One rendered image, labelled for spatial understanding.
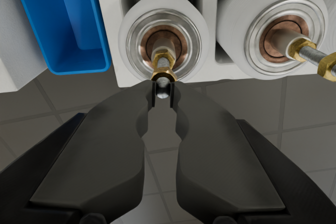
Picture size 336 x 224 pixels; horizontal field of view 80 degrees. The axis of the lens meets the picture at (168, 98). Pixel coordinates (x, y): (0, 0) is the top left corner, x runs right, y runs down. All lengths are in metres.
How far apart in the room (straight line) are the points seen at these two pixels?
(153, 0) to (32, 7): 0.24
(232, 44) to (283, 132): 0.49
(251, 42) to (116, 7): 0.16
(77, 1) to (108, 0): 0.21
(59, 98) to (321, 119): 0.71
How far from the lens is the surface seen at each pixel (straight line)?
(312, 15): 0.24
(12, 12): 0.42
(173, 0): 0.21
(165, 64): 0.16
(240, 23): 0.22
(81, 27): 0.49
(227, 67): 0.31
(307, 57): 0.20
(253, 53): 0.23
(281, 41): 0.22
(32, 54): 0.43
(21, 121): 0.69
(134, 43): 0.21
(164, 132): 0.59
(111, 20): 0.28
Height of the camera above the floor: 0.45
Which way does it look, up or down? 59 degrees down
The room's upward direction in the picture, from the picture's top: 179 degrees clockwise
